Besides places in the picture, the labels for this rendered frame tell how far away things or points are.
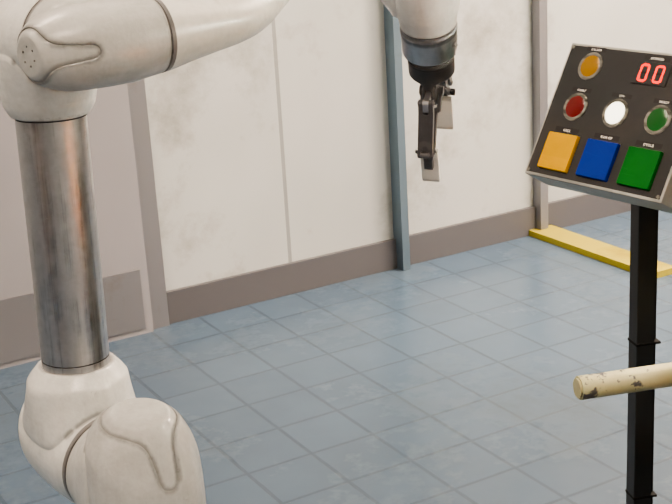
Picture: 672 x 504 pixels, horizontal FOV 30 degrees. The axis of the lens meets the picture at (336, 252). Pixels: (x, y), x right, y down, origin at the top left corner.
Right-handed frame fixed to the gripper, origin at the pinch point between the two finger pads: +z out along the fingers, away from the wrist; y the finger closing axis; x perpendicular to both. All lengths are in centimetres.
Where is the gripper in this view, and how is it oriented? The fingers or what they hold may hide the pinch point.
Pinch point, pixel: (437, 148)
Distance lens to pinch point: 216.2
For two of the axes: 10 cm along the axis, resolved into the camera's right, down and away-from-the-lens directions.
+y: 2.3, -7.1, 6.6
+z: 1.2, 7.0, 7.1
